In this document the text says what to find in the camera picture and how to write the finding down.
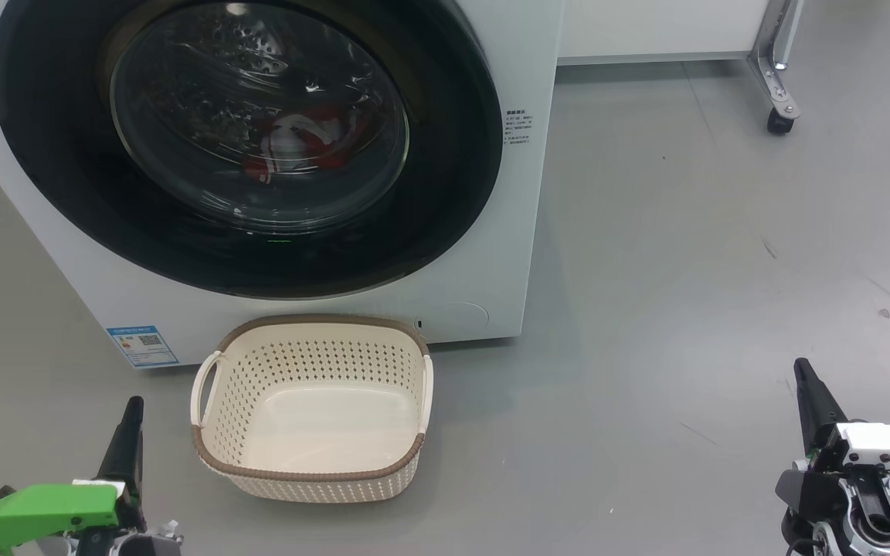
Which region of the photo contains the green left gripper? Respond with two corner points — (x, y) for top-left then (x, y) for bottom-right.
(0, 396), (183, 556)

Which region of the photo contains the black round glass washer door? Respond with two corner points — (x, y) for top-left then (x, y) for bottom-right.
(0, 0), (504, 300)

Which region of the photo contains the red and white garment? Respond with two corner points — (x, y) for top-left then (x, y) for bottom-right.
(243, 108), (372, 185)

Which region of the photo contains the cream perforated laundry basket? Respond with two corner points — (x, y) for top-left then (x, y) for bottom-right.
(190, 314), (435, 504)

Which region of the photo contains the white front-load washing machine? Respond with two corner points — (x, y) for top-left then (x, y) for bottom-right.
(0, 0), (566, 370)

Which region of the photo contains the blue energy label sticker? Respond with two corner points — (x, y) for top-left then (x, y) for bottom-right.
(106, 325), (180, 368)

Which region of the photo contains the round white filter cover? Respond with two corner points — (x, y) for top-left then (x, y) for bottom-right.
(414, 301), (490, 341)

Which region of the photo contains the printed text notice sticker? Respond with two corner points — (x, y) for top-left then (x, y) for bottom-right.
(504, 108), (536, 147)

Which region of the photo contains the white board panel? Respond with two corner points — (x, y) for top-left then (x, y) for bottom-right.
(557, 0), (770, 64)

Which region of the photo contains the metal frame leg with caster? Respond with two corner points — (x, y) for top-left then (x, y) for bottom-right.
(746, 0), (805, 137)

